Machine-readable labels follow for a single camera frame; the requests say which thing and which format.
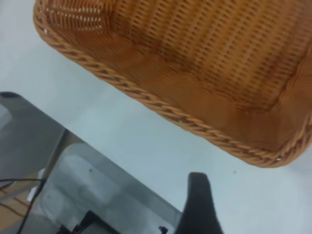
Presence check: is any orange woven wicker basket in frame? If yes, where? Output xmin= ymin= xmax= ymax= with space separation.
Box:
xmin=33 ymin=0 xmax=312 ymax=169

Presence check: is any grey base plate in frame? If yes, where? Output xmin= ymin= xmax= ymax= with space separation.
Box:
xmin=36 ymin=142 xmax=182 ymax=234

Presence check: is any thin black cable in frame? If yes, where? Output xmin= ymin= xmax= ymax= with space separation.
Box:
xmin=0 ymin=178 xmax=47 ymax=234

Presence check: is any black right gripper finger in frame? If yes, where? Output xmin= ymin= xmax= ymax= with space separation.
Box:
xmin=175 ymin=172 xmax=225 ymax=234

